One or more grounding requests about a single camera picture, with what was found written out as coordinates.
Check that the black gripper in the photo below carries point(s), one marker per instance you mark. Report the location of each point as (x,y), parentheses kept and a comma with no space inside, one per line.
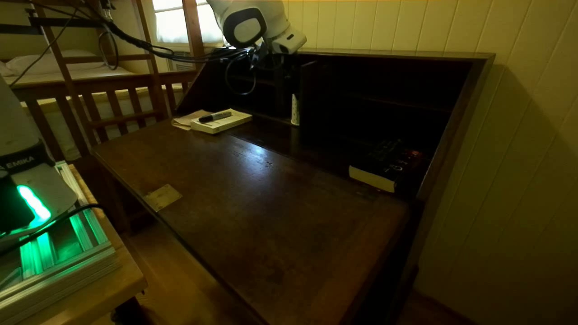
(289,68)

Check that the white paper cup coloured dots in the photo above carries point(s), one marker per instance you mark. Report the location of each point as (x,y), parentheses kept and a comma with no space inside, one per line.
(295,110)

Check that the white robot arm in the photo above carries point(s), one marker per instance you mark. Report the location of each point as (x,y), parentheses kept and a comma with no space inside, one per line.
(271,14)

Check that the white book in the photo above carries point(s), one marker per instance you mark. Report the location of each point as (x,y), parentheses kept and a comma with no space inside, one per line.
(232,122)

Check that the black grey marker pen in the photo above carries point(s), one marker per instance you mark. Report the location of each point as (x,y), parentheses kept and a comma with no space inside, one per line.
(214,115)

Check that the brown paper envelope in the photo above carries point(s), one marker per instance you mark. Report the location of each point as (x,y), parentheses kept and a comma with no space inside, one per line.
(183,120)

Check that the bright window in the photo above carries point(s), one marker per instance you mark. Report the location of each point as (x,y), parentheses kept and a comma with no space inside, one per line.
(172,23)

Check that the black calculator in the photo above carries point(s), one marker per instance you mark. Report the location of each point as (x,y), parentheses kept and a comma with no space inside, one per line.
(391,158)

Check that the white flat box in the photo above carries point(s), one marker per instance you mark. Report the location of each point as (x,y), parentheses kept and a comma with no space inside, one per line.
(371,178)

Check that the dark wooden secretary desk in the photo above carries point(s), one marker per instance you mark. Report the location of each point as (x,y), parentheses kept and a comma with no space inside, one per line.
(271,227)

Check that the small paper label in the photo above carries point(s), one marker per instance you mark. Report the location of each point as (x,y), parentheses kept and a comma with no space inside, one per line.
(163,196)

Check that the wooden bunk ladder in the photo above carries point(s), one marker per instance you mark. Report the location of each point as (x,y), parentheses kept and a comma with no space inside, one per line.
(64,65)

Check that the black metal bar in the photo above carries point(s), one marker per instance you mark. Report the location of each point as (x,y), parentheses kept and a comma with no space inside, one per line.
(60,23)

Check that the white mattress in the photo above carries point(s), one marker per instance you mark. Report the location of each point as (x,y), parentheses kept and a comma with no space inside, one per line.
(37,63)

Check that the light wooden side table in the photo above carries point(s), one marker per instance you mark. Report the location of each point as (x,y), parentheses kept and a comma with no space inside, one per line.
(109,288)

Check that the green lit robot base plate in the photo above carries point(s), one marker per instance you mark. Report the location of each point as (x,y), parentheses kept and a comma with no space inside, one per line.
(55,245)

